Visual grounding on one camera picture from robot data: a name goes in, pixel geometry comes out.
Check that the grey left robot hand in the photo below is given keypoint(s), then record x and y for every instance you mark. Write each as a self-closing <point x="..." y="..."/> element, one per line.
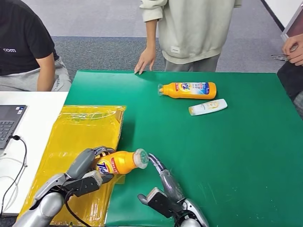
<point x="81" y="163"/>

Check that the eyeglasses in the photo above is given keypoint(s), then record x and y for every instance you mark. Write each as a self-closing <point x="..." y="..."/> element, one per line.
<point x="280" y="57"/>

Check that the green table mat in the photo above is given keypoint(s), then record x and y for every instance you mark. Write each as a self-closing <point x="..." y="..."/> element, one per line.
<point x="213" y="156"/>

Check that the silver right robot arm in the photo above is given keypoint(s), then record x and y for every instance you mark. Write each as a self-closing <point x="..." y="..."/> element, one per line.
<point x="194" y="213"/>

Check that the person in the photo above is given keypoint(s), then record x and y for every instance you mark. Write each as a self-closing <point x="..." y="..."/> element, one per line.
<point x="19" y="34"/>
<point x="289" y="80"/>
<point x="189" y="31"/>

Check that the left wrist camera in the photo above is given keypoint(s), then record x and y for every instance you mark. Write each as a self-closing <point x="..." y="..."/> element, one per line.
<point x="85" y="185"/>

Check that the person's right hand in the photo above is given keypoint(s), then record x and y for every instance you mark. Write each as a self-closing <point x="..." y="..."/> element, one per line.
<point x="146" y="58"/>

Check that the person's hand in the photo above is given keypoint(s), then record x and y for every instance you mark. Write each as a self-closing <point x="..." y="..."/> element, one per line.
<point x="295" y="48"/>

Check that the grey laptop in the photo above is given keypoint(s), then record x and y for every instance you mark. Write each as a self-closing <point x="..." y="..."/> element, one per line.
<point x="8" y="123"/>

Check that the person's right forearm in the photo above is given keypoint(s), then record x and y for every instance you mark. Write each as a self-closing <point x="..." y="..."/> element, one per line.
<point x="151" y="34"/>

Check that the orange detergent bottle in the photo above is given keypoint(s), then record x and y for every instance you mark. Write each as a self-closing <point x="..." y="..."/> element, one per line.
<point x="123" y="162"/>
<point x="189" y="91"/>

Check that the yellow plastic-wrapped flat box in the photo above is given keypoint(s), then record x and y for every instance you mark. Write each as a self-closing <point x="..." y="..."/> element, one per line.
<point x="71" y="134"/>

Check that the person's left forearm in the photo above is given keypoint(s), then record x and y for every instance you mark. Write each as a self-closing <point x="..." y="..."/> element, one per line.
<point x="46" y="73"/>

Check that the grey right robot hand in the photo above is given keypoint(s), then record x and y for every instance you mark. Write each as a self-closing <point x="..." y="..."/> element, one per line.
<point x="169" y="183"/>

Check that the white framed board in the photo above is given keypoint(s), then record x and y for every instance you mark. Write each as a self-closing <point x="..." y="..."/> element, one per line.
<point x="293" y="26"/>

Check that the dark grey carpet rug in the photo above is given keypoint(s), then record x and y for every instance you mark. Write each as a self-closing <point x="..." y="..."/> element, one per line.
<point x="99" y="53"/>

